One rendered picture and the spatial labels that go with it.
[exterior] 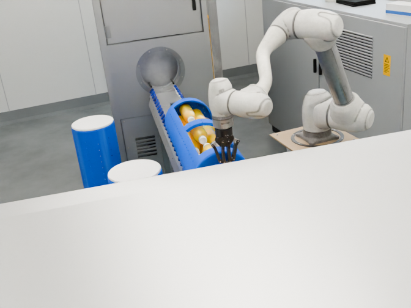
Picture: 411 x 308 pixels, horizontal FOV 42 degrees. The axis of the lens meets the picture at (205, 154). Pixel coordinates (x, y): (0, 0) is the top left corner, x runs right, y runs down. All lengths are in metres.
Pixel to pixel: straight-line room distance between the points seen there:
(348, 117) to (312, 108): 0.22
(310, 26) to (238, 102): 0.54
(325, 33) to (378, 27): 1.55
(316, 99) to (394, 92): 1.10
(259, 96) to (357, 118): 0.83
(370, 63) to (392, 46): 0.28
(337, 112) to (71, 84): 5.16
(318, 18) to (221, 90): 0.56
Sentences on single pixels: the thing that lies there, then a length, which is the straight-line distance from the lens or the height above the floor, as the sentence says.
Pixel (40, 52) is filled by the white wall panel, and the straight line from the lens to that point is 7.35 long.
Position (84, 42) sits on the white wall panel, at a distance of 7.38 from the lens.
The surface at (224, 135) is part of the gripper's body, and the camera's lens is 2.27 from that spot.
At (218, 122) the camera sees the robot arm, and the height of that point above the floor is 1.40.
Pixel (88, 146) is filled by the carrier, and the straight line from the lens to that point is 3.55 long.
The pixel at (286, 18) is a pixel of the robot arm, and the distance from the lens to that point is 2.53.
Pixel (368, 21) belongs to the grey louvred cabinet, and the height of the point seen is 1.42.
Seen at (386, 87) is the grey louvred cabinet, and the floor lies 0.99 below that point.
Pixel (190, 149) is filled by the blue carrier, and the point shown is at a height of 1.19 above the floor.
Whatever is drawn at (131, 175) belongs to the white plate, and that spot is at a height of 1.04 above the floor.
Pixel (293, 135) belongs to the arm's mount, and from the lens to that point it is 3.09.
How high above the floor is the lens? 2.18
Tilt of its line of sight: 23 degrees down
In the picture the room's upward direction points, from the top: 6 degrees counter-clockwise
